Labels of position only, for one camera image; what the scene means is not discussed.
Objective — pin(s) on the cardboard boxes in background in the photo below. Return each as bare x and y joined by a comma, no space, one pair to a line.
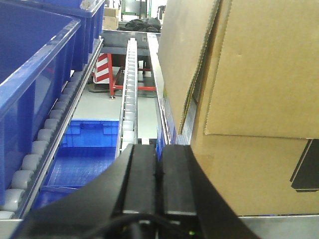
110,18

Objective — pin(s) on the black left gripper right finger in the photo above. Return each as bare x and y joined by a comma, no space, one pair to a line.
190,199

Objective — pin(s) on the black bag pile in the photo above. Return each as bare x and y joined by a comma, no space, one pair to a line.
142,25

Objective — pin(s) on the right aluminium shelf rail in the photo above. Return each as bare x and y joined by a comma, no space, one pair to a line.
153,46

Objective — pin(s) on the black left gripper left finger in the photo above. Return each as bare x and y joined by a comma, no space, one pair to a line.
119,204

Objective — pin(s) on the blue bin on lower shelf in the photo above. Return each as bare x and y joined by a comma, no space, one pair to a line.
87,149

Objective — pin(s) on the roller track rail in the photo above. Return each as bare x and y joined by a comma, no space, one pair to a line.
27,180
128,122

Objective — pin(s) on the large blue plastic bin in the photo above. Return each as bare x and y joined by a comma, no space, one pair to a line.
34,45

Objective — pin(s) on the brown cardboard box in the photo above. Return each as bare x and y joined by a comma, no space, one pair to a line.
253,66

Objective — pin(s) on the red white striped barrier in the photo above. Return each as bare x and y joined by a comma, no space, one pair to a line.
103,73

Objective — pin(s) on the left roller track rail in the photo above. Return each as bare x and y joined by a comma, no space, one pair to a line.
27,180

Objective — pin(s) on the blue bin behind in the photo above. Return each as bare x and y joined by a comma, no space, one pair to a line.
89,12

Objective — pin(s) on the middle roller track rail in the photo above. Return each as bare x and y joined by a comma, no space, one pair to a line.
128,122

